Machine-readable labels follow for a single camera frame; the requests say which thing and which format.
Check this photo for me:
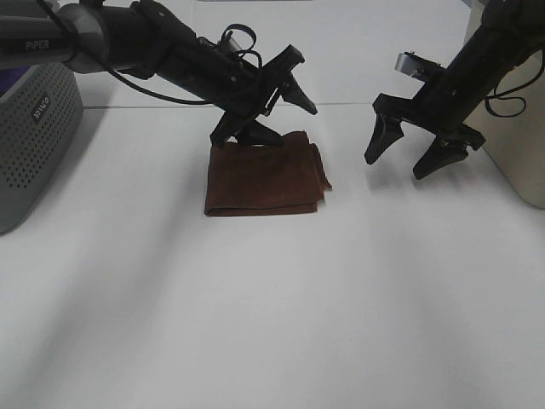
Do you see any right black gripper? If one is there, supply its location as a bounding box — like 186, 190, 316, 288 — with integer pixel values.
364, 69, 485, 180

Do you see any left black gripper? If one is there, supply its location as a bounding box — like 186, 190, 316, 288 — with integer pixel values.
157, 8, 319, 148

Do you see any brown square towel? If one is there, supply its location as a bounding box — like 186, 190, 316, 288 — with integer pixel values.
204, 131, 332, 217

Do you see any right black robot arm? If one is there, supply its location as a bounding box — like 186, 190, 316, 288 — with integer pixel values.
364, 1, 544, 180

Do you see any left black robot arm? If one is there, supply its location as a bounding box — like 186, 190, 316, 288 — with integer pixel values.
1, 1, 317, 147

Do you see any beige storage box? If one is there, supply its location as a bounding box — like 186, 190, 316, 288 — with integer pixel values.
463, 0, 545, 209

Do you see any grey perforated plastic basket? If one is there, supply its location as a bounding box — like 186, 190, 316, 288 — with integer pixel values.
1, 63, 83, 233

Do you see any purple cloth in basket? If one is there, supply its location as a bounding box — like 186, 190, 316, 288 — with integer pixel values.
0, 67, 27, 96

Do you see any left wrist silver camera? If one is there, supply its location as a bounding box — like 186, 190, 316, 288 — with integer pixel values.
217, 30, 242, 55

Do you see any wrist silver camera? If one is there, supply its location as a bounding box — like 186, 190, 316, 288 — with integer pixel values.
217, 30, 242, 55
394, 52, 445, 82

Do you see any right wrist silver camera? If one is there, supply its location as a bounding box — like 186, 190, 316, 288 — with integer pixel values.
394, 52, 445, 82

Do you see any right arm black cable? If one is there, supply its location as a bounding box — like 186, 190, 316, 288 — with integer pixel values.
485, 42, 545, 118

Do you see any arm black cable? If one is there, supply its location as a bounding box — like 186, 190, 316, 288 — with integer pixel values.
485, 42, 545, 118
36, 0, 263, 106

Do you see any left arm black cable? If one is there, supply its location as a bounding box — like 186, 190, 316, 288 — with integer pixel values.
36, 0, 263, 106

